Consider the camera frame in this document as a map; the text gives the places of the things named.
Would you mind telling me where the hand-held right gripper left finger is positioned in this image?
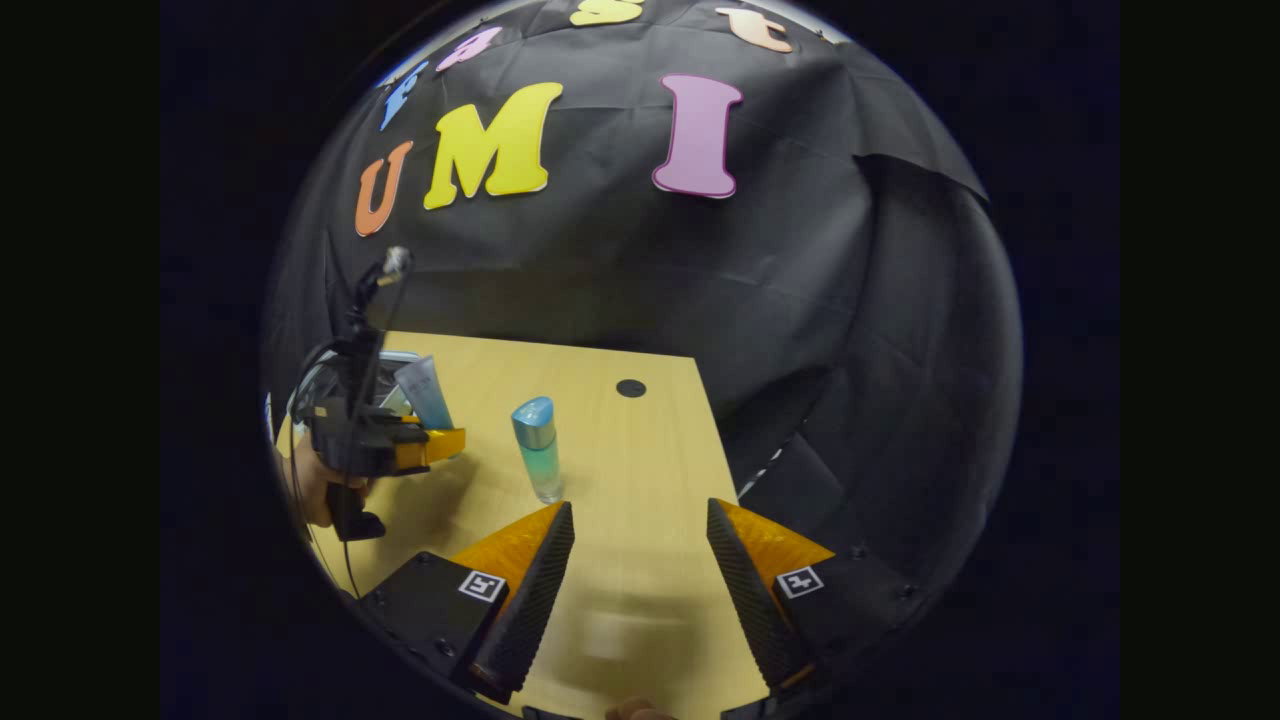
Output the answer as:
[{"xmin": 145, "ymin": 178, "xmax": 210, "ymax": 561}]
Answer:
[{"xmin": 356, "ymin": 500, "xmax": 577, "ymax": 706}]

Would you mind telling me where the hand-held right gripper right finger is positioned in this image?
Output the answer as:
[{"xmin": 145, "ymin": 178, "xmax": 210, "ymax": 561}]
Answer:
[{"xmin": 705, "ymin": 497, "xmax": 933, "ymax": 705}]

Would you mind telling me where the small translucent blue tube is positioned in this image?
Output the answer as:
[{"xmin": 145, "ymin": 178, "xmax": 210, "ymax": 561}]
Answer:
[{"xmin": 394, "ymin": 355, "xmax": 456, "ymax": 432}]

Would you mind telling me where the teal bottle with blue cap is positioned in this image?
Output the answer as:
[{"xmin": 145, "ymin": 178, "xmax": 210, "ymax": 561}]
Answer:
[{"xmin": 511, "ymin": 396, "xmax": 566, "ymax": 504}]

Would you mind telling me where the black backdrop cloth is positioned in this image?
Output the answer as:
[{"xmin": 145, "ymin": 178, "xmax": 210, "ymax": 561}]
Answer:
[{"xmin": 262, "ymin": 0, "xmax": 1023, "ymax": 641}]

